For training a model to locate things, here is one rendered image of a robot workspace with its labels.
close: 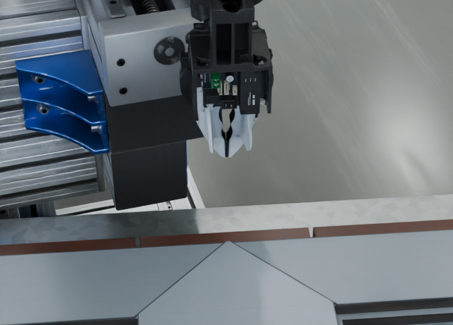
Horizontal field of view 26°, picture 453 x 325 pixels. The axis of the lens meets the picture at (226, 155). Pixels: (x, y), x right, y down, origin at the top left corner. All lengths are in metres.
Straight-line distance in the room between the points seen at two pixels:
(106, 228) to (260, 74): 0.44
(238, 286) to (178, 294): 0.06
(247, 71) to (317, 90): 1.79
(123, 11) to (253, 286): 0.33
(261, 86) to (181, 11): 0.18
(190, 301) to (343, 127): 1.66
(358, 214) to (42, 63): 0.44
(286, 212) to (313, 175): 1.12
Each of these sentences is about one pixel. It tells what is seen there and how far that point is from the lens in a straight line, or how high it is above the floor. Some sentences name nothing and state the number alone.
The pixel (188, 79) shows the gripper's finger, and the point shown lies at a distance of 0.94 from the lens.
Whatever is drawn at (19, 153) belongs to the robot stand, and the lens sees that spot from 1.24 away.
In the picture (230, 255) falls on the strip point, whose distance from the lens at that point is 0.96.
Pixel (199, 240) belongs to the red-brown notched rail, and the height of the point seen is 0.83.
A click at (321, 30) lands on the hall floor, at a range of 2.91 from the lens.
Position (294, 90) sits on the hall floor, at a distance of 2.65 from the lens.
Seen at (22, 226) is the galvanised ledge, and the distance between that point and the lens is 1.26.
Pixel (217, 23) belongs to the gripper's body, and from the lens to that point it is 0.84.
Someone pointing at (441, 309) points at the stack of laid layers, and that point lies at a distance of 0.95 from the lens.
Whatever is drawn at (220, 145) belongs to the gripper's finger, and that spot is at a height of 0.91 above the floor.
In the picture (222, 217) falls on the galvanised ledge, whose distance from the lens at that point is 1.25.
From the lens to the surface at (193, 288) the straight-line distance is 0.93.
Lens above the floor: 1.53
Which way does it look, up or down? 39 degrees down
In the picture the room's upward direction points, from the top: straight up
